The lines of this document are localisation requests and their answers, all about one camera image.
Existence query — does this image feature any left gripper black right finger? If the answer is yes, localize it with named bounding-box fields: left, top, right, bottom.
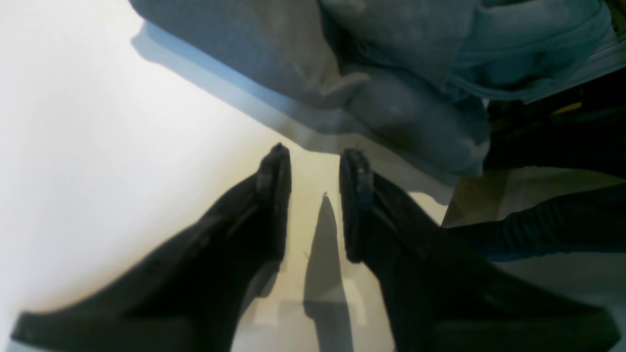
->
left=339, top=149, right=620, bottom=352

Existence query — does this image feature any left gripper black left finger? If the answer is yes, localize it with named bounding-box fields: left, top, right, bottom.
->
left=11, top=143, right=291, bottom=352

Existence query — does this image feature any dark grey T-shirt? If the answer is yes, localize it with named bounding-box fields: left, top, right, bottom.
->
left=131, top=0, right=612, bottom=177

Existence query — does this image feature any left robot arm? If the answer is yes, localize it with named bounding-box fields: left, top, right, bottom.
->
left=11, top=144, right=625, bottom=352

